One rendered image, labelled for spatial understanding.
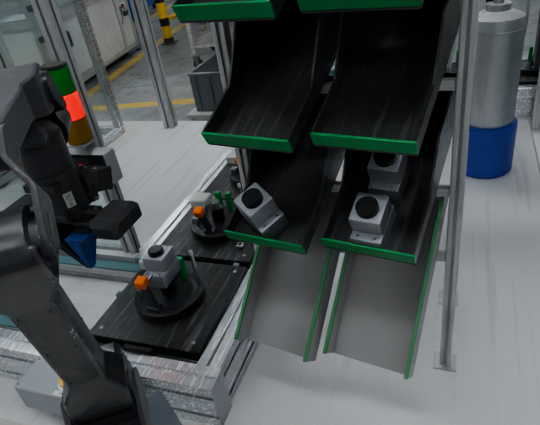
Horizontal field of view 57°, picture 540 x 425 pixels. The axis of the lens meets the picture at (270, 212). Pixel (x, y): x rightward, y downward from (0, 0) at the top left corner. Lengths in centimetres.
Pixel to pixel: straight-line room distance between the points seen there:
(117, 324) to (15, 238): 64
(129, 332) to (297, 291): 34
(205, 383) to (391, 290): 34
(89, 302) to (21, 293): 76
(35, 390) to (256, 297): 42
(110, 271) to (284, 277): 51
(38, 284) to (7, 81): 25
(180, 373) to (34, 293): 51
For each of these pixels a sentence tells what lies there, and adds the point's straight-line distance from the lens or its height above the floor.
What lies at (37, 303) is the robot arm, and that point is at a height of 136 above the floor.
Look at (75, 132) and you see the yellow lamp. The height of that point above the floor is 129.
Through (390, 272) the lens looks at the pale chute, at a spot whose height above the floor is 109.
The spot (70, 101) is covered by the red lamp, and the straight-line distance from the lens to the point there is 103.
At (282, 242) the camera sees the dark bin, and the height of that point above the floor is 121.
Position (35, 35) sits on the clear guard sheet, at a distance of 108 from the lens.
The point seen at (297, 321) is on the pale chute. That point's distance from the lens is 84.
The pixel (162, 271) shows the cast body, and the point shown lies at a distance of 96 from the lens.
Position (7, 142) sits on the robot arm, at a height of 148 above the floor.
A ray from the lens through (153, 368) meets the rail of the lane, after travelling 94.
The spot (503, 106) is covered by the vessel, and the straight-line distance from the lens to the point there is 147.
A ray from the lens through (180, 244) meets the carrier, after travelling 118.
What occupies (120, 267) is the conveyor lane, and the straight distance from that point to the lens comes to 121.
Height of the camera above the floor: 162
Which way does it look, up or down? 32 degrees down
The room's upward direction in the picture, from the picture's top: 9 degrees counter-clockwise
